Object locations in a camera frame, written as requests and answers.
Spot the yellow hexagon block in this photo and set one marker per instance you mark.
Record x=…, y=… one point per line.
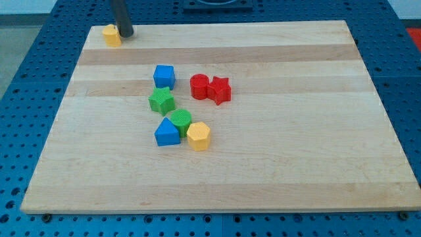
x=199, y=136

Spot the green cylinder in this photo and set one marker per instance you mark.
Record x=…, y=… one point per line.
x=181, y=119

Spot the blue cube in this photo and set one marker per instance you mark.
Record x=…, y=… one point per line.
x=164, y=76

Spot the red cylinder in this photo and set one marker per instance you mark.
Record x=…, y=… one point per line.
x=198, y=85

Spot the yellow block at corner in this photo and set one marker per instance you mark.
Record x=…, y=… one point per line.
x=111, y=36

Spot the green star block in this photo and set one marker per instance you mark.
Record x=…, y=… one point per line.
x=162, y=101

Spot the wooden board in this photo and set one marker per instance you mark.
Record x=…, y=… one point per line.
x=305, y=130

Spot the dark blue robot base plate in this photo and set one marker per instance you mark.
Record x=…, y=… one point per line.
x=198, y=5

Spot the blue triangle block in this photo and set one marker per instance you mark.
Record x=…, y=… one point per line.
x=167, y=133

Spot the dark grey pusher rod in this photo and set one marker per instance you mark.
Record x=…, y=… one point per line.
x=122, y=18

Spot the red star block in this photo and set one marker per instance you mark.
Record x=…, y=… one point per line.
x=219, y=90

